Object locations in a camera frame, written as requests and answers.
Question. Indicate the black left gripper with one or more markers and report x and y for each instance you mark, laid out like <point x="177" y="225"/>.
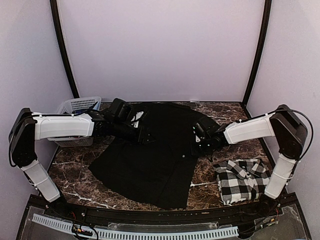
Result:
<point x="144" y="139"/>

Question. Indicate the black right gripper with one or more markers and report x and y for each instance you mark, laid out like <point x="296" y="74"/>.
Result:
<point x="194" y="151"/>

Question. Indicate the black long sleeve shirt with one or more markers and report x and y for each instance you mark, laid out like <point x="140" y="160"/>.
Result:
<point x="160" y="172"/>

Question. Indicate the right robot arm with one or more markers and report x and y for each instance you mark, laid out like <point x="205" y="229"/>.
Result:
<point x="290" y="129"/>

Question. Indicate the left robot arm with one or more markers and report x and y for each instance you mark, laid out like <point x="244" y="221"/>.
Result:
<point x="120" y="120"/>

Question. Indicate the black white plaid shirt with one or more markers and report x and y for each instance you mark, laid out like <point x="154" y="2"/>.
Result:
<point x="241" y="180"/>

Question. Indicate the blue clothes in basket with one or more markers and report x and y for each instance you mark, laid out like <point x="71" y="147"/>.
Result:
<point x="83" y="111"/>

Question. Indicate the grey plastic laundry basket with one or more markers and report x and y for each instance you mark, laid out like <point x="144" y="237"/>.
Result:
<point x="75" y="134"/>

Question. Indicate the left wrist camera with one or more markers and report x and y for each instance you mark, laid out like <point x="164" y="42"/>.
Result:
<point x="137" y="118"/>

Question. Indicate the white slotted cable duct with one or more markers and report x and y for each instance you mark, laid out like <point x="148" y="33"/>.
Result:
<point x="102" y="233"/>

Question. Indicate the black front rail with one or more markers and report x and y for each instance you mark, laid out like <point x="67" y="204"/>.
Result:
<point x="103" y="216"/>

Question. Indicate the left black frame post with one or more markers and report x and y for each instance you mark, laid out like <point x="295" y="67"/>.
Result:
<point x="62" y="48"/>

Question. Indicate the black frame post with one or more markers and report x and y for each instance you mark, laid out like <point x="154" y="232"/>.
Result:
<point x="259" y="51"/>
<point x="62" y="48"/>

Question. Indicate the right black frame post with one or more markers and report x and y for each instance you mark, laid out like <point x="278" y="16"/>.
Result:
<point x="259" y="51"/>

